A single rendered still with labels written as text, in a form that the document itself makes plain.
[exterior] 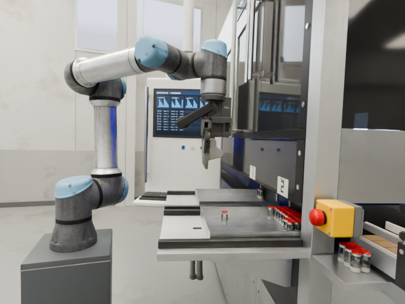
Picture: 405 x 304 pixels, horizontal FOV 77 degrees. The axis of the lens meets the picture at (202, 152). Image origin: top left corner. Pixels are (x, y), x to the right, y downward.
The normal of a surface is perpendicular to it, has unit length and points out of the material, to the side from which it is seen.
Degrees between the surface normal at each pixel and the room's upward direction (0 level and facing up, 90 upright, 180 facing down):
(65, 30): 90
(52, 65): 90
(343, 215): 90
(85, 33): 90
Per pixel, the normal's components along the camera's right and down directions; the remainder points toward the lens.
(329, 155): 0.10, 0.06
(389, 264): -0.99, -0.03
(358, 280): 0.03, -1.00
